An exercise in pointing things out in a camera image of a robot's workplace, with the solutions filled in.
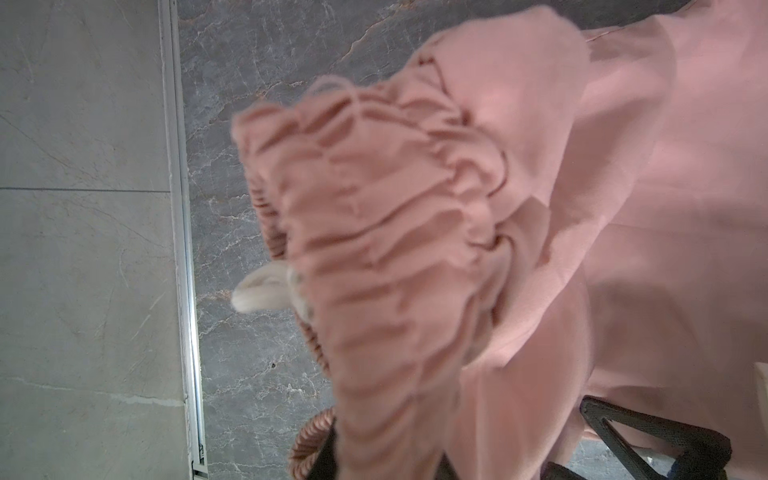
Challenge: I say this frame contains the pink shorts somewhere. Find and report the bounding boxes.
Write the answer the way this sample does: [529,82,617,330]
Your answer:
[231,1,767,479]

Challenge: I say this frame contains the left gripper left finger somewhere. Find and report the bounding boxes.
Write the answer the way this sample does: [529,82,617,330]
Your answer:
[306,423,338,480]

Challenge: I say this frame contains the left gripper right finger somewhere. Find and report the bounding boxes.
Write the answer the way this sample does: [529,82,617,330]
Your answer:
[539,395,733,480]

